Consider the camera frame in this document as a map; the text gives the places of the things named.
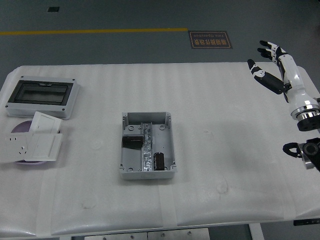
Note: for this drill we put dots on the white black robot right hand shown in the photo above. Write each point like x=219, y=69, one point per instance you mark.
x=291, y=72

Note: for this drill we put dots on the dark square floor hatch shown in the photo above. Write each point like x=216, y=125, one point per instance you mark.
x=53, y=9

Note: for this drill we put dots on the white foam table sheet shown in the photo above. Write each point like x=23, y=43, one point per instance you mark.
x=200, y=95

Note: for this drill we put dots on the black cylindrical battery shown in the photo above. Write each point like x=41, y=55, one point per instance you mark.
x=159, y=161

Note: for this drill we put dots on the yellow floor line tape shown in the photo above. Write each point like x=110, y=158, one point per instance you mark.
x=100, y=31

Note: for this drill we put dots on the black bar under table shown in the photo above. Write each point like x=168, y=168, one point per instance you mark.
x=307, y=222

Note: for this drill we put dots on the grey distribution box dark window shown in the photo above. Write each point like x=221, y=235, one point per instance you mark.
x=40, y=93

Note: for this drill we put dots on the black glossy block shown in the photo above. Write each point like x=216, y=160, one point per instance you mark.
x=132, y=142

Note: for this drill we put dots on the brown floor sign orange text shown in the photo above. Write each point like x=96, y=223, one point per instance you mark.
x=210, y=40

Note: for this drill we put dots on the white wall switch panel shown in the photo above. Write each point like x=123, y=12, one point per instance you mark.
x=46, y=122
x=43, y=146

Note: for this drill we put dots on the silver metal mounting rail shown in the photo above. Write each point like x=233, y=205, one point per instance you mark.
x=147, y=150

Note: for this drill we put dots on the white wall socket panel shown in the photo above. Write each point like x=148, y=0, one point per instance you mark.
x=13, y=147

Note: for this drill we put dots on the open grey plastic enclosure box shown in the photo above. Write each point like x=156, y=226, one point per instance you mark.
x=162, y=140

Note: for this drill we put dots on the grey metal table frame plate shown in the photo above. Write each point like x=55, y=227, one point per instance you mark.
x=140, y=234

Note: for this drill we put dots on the purple round plate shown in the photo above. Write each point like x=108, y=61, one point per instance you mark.
x=22, y=125

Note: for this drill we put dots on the white table leg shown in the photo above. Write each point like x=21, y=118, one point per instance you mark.
x=255, y=231

